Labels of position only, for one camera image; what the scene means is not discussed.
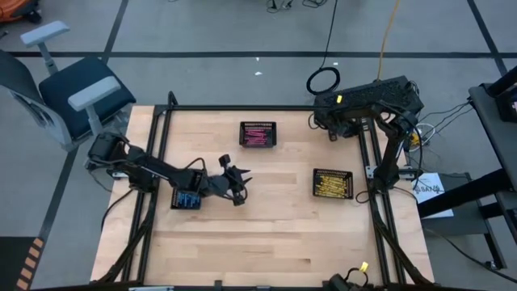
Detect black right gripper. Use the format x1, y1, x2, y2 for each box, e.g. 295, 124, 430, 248
313, 99, 361, 142

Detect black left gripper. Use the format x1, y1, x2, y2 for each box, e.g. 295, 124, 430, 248
204, 153, 254, 207

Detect black plastic mesh basket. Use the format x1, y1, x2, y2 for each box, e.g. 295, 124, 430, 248
312, 168, 355, 200
170, 188, 202, 211
237, 120, 278, 148

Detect black computer tower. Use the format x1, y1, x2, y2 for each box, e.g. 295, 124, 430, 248
313, 75, 425, 130

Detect white paper sign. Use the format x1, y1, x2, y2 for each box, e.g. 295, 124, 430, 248
410, 172, 456, 220

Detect black round device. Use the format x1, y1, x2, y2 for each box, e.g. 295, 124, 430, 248
322, 266, 371, 291

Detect black side table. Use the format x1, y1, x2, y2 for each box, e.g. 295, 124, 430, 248
417, 82, 517, 270

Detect grey cart platform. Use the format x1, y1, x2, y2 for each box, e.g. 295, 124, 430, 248
419, 172, 508, 270

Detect black monitor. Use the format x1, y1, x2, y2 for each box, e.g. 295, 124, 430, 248
486, 66, 517, 123

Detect grey black office chair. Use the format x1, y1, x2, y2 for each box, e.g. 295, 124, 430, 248
0, 19, 137, 171

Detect black orange striped mat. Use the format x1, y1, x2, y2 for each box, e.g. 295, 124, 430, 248
0, 236, 45, 291

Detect orange wheeled object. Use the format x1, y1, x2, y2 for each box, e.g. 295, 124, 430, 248
0, 0, 44, 24

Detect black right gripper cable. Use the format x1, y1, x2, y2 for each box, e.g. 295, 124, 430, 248
307, 112, 324, 131

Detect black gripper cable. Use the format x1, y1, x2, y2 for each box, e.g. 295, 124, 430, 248
307, 112, 324, 131
183, 156, 250, 203

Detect black coiled cable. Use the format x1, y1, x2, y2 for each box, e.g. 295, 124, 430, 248
305, 0, 343, 97

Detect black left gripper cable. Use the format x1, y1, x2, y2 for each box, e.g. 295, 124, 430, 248
183, 156, 250, 203

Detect black aluminium table frame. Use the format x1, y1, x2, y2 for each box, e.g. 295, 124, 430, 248
90, 91, 435, 291

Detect yellow cable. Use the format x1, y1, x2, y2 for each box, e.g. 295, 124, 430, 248
375, 0, 401, 81

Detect black computer cables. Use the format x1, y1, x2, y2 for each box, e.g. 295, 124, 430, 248
419, 100, 473, 134

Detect black arm base cable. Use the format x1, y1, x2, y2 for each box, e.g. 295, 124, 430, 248
99, 186, 137, 232

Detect black tangled cables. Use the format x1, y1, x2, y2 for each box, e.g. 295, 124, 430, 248
264, 0, 330, 14

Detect black floor cable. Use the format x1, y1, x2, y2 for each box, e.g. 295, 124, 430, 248
422, 226, 517, 285

